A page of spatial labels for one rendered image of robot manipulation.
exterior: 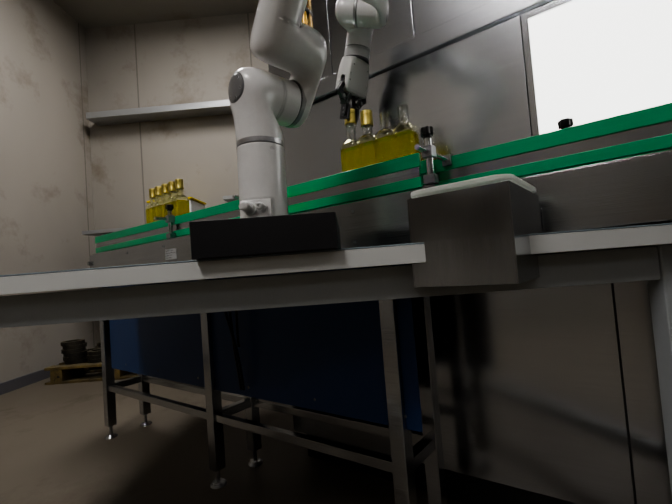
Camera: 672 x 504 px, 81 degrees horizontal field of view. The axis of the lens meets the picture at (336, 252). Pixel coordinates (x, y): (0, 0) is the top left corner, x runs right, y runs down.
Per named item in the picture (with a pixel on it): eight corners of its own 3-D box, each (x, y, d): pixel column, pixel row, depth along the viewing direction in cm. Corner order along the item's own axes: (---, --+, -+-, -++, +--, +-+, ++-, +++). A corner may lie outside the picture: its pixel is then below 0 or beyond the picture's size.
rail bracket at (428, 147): (456, 188, 94) (451, 136, 94) (426, 178, 80) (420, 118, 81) (444, 190, 95) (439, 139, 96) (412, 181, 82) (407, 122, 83)
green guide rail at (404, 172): (423, 187, 90) (420, 153, 90) (421, 187, 89) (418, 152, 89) (97, 253, 196) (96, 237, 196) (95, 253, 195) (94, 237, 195)
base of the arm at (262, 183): (285, 217, 69) (280, 130, 70) (216, 222, 70) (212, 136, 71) (301, 226, 84) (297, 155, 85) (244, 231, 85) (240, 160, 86)
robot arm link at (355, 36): (370, -11, 102) (335, -11, 104) (365, 32, 104) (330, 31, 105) (376, 18, 117) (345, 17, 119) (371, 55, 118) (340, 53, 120)
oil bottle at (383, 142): (406, 204, 110) (399, 129, 111) (396, 202, 105) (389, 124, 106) (388, 207, 113) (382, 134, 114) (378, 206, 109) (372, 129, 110)
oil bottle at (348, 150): (370, 210, 117) (364, 139, 118) (359, 209, 112) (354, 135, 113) (355, 213, 120) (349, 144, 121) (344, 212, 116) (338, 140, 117)
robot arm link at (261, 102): (223, 150, 79) (219, 72, 80) (277, 160, 88) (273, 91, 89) (249, 136, 72) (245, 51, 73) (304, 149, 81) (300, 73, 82)
